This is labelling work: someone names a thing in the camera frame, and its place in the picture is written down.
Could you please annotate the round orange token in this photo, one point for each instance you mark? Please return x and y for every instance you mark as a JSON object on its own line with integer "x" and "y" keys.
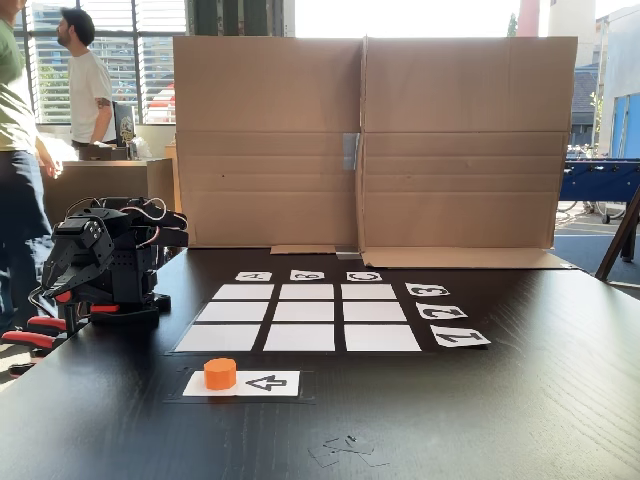
{"x": 220, "y": 374}

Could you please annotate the white nine-square grid sheet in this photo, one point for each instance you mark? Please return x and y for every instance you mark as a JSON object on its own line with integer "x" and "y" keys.
{"x": 300, "y": 337}

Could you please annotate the red black bar clamp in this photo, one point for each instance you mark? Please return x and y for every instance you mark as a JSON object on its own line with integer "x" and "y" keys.
{"x": 35, "y": 340}
{"x": 105, "y": 308}

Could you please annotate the brown wooden counter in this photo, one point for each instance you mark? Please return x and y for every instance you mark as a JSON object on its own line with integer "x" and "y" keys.
{"x": 110, "y": 185}

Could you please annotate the person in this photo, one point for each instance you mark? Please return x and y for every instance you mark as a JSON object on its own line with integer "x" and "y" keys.
{"x": 15, "y": 175}
{"x": 90, "y": 95}

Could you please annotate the white plastic bags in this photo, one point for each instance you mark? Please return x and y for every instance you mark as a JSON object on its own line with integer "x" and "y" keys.
{"x": 140, "y": 149}

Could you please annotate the black mini fridge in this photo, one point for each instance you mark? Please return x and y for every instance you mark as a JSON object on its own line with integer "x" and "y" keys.
{"x": 125, "y": 125}

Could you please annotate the paper label letter A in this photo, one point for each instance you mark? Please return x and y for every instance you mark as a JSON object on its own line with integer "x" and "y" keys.
{"x": 253, "y": 276}

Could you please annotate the white arrow paper sheet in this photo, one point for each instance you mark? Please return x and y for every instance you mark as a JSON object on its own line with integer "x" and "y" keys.
{"x": 270, "y": 384}

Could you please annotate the paper label letter B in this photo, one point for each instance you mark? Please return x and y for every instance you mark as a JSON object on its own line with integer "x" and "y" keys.
{"x": 307, "y": 275}

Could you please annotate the grey tape strip at cardboard foot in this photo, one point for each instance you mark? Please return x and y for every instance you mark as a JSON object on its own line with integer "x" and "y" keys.
{"x": 347, "y": 252}

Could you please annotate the grey tape strip on cardboard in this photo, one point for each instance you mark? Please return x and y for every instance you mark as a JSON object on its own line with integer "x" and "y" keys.
{"x": 351, "y": 151}

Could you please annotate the paper label letter C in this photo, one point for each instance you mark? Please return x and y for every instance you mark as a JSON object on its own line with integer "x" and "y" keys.
{"x": 364, "y": 276}

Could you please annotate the paper label number 3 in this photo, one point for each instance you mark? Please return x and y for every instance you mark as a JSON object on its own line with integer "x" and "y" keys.
{"x": 427, "y": 289}

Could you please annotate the paper label number 2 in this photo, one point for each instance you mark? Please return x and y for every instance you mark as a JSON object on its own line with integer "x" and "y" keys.
{"x": 441, "y": 311}

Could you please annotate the brown cardboard screen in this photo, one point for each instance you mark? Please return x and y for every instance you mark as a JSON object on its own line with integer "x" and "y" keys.
{"x": 450, "y": 125}

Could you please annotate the paper label number 1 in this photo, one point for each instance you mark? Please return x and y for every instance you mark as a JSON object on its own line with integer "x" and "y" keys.
{"x": 460, "y": 337}

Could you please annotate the blue foosball table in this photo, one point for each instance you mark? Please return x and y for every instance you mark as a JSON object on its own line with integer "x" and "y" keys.
{"x": 600, "y": 175}

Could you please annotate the dark wooden stand leg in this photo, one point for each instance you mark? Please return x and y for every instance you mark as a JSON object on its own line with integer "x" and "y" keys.
{"x": 620, "y": 235}

